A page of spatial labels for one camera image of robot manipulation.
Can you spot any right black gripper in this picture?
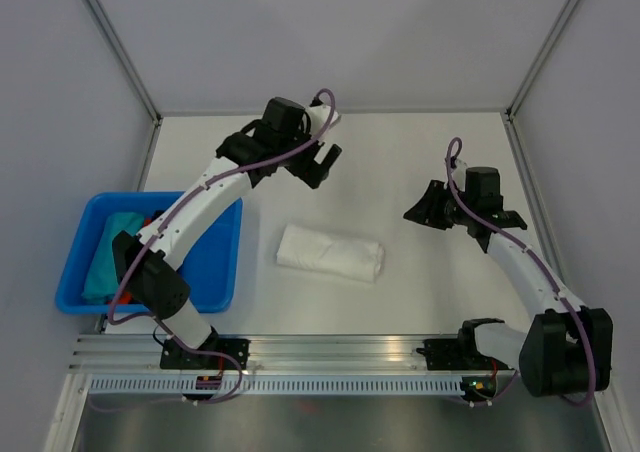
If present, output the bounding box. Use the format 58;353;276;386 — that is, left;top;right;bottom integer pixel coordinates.
402;180;474;231

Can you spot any white printed t shirt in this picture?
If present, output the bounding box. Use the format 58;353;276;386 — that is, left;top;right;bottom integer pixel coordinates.
276;224;385;283

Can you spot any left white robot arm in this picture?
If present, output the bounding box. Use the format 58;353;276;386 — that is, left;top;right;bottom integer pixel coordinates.
112;88;342;368

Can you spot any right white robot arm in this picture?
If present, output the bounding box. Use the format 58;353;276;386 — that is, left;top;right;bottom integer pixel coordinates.
403;166;613;398

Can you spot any blue plastic bin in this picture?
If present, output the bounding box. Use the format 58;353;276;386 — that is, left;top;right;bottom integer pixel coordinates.
55;192;243;315

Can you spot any red rolled t shirt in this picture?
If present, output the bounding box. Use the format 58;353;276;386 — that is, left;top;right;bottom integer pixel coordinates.
117;210;161;305

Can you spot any teal rolled t shirt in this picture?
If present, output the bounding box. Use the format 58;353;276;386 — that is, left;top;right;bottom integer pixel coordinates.
82;212;145;305

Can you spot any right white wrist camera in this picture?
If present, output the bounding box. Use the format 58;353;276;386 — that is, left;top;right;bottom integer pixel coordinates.
450;157;468;170

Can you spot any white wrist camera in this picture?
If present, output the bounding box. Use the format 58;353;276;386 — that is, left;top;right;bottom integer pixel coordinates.
450;157;468;170
305;103;341;135

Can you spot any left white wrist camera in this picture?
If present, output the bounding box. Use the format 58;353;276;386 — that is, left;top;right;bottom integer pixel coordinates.
305;103;341;135

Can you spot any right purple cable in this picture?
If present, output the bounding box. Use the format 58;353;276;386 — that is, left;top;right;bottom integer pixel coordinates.
445;137;597;408

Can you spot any purple cable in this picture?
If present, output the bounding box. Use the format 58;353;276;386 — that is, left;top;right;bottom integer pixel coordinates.
89;89;337;412
445;137;597;408

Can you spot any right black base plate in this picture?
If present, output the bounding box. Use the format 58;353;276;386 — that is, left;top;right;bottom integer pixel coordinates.
415;338;513;372

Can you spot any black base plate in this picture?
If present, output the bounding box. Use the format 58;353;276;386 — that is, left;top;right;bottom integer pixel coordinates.
415;338;513;372
159;337;250;371

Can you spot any aluminium mounting rail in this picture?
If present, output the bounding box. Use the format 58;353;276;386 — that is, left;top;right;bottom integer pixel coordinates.
69;332;526;371

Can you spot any left aluminium frame post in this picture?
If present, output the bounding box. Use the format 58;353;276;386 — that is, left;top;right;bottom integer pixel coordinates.
82;0;162;126

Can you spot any aluminium frame post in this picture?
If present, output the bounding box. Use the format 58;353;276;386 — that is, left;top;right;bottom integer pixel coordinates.
503;0;583;122
82;0;162;126

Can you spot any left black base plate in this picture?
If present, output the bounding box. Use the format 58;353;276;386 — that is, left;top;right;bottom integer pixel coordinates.
159;337;250;371

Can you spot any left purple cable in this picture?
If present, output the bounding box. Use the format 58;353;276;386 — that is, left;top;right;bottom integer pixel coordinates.
89;89;337;412

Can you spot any right aluminium frame post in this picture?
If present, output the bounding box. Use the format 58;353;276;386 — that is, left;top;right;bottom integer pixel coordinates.
503;0;583;122

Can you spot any white slotted cable duct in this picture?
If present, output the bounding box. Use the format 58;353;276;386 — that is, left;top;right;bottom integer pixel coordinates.
90;374;463;396

